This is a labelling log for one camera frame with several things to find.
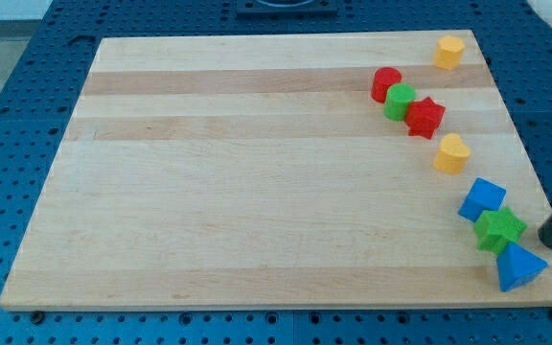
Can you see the blue triangle block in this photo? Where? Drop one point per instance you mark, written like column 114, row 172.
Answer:
column 516, row 267

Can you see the green star block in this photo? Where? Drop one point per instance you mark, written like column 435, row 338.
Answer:
column 496, row 229

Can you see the blue cube block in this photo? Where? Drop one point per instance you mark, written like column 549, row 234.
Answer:
column 483, row 195

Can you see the yellow heart block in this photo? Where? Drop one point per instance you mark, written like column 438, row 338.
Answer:
column 452, row 154

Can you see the red star block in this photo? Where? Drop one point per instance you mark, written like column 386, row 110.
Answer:
column 424, row 117

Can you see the yellow hexagon block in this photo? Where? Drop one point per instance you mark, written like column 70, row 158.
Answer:
column 449, row 51

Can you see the wooden board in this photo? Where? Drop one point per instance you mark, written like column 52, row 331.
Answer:
column 255, row 172

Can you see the green cylinder block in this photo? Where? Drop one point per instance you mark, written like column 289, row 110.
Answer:
column 398, row 98

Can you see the red cylinder block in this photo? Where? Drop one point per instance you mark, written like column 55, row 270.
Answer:
column 383, row 79

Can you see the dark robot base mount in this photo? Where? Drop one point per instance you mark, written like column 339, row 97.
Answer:
column 253, row 8

